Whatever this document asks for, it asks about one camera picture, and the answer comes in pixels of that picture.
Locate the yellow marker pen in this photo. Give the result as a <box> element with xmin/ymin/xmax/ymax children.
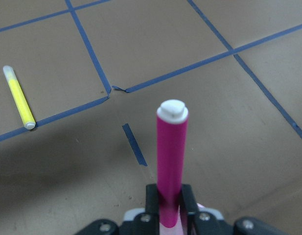
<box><xmin>3</xmin><ymin>66</ymin><xmax>36</xmax><ymax>130</ymax></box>

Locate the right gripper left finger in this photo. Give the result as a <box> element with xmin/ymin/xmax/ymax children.
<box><xmin>145</xmin><ymin>184</ymin><xmax>160</xmax><ymax>235</ymax></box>

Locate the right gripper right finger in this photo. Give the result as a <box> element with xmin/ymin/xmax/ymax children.
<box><xmin>180</xmin><ymin>184</ymin><xmax>199</xmax><ymax>235</ymax></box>

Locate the pink marker pen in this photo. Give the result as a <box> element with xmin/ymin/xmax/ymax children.
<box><xmin>156</xmin><ymin>99</ymin><xmax>188</xmax><ymax>229</ymax></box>

